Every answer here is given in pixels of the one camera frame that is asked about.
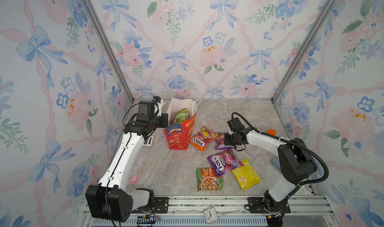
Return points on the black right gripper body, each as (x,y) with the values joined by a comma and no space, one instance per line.
(230,140)

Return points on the green snack packet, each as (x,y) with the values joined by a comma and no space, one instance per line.
(181,116)

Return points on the pink toy pig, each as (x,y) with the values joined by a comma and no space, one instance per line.
(134,180)

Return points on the blue object at wall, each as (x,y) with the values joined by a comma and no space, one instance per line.
(276,163)

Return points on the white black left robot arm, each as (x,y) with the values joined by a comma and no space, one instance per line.
(108,199)

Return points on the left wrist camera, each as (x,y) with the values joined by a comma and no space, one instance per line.
(158,104)

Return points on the purple fox's candy bag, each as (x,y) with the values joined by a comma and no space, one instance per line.
(224,162)
(220,143)

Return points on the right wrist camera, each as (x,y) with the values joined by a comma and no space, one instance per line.
(235,125)

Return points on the red paper gift bag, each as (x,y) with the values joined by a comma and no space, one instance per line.
(179,135)

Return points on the green orange noodle packet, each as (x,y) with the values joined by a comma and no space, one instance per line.
(208,181)

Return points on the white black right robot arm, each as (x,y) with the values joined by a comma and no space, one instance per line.
(296,164)

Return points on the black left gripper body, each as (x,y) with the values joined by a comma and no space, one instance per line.
(162,121)

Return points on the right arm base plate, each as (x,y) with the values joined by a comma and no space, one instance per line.
(262,205)

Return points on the small white clock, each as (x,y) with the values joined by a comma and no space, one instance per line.
(211,215)

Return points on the yellow snack packet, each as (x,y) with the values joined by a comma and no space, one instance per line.
(246,175)

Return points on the purple Fox's candy bag lower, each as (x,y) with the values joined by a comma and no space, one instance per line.
(224,162)

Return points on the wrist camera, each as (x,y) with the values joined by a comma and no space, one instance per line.
(158,104)
(235,125)

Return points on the orange plastic bottle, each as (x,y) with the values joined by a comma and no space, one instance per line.
(271,132)

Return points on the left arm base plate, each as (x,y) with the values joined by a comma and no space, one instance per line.
(159,205)

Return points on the orange Fox's candy bag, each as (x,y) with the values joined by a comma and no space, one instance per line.
(203,138)

